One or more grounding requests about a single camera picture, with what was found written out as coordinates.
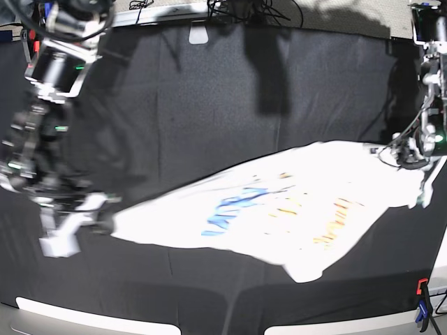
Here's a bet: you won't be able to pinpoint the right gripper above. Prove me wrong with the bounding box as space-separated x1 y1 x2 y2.
20 174 121 235

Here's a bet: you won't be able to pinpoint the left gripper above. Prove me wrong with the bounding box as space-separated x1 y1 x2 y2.
375 133 434 171

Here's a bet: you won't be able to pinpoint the white printed t-shirt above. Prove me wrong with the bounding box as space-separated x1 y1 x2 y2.
112 141 425 283

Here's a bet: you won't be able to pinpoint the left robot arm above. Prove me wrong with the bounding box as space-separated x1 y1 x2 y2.
376 1 446 170

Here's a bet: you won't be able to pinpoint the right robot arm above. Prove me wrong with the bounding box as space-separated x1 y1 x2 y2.
1 1 115 237

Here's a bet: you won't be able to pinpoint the black table cloth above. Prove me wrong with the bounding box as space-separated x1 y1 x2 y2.
0 24 447 327

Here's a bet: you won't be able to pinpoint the red blue clamp bottom right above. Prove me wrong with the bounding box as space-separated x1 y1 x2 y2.
416 278 433 333

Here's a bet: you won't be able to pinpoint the grey cloth clip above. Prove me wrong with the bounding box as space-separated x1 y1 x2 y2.
189 22 209 45

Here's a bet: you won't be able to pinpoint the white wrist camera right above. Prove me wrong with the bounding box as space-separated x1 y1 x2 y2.
35 193 107 258

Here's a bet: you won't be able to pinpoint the tangled black cables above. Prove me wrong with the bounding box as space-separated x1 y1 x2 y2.
205 0 305 27

